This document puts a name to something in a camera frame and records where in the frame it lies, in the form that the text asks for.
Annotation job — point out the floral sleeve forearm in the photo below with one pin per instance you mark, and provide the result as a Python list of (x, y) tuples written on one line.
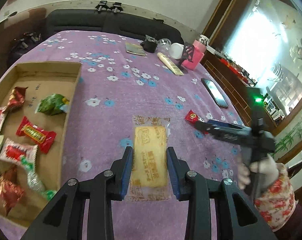
[(278, 204)]

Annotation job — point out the pink box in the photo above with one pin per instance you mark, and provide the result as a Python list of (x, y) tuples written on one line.
[(193, 53)]

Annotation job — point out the red white long snack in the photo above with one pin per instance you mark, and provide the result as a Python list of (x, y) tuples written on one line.
[(24, 156)]

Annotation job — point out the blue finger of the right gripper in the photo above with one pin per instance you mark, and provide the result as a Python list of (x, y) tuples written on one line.
[(227, 125)]

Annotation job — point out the black smartphone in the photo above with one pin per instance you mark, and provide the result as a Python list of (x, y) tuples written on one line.
[(214, 93)]

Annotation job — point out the olive notebook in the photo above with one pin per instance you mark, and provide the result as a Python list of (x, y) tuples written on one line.
[(135, 49)]

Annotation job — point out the red yellow candy bar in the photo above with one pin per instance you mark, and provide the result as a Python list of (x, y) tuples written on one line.
[(43, 138)]

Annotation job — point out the small red snack packet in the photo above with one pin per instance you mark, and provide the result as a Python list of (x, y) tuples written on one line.
[(192, 118)]

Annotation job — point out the cream tube package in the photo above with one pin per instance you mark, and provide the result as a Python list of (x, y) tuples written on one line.
[(167, 61)]

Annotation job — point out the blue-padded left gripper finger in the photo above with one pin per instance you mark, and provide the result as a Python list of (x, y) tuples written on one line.
[(62, 217)]

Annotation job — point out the green candy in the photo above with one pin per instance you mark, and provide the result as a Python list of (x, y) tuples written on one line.
[(53, 104)]

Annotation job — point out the white gloved right hand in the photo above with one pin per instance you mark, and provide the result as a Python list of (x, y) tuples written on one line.
[(267, 167)]

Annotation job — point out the black small cup holder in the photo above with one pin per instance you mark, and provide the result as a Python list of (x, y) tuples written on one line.
[(149, 44)]

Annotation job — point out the cardboard tray box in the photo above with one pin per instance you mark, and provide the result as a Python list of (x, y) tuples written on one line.
[(40, 79)]

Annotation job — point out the clear plastic cup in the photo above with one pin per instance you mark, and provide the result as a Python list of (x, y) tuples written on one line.
[(163, 44)]

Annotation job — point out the white round container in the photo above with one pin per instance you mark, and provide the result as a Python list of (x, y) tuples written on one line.
[(176, 50)]

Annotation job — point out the black leather sofa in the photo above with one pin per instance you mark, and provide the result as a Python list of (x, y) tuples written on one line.
[(108, 22)]

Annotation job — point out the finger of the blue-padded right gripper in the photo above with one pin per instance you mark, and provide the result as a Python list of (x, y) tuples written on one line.
[(236, 216)]

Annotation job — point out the dark red snack bag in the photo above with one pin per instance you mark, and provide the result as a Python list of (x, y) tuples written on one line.
[(10, 191)]

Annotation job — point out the purple floral tablecloth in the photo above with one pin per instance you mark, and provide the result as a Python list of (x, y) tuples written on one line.
[(113, 87)]

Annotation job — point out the yellow cake bar package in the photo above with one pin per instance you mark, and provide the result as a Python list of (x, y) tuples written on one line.
[(149, 175)]

